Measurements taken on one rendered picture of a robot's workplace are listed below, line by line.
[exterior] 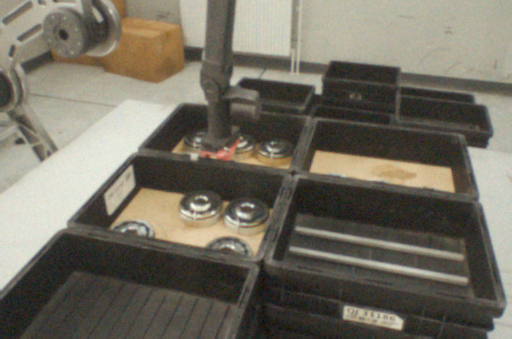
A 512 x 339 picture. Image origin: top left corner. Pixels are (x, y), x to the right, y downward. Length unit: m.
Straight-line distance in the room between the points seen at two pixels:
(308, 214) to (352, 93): 1.49
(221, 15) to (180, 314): 0.58
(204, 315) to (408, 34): 3.44
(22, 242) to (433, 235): 1.01
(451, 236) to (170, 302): 0.62
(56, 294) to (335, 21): 3.46
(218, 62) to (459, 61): 3.28
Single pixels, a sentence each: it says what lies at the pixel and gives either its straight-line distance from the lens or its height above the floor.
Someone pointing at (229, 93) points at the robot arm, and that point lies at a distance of 1.09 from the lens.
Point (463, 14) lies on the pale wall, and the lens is 4.05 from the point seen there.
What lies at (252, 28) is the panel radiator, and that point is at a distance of 4.16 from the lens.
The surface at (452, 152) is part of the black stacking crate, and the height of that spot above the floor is 0.88.
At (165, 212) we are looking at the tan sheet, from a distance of 1.13.
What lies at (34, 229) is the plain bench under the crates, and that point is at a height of 0.70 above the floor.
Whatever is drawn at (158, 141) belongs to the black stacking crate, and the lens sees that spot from 1.28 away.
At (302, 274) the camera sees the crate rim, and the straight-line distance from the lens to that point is 0.84.
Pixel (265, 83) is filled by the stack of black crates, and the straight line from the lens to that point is 2.48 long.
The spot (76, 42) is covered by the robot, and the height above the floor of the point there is 1.12.
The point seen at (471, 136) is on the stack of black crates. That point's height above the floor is 0.56.
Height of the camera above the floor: 1.52
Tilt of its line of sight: 30 degrees down
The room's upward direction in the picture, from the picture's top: straight up
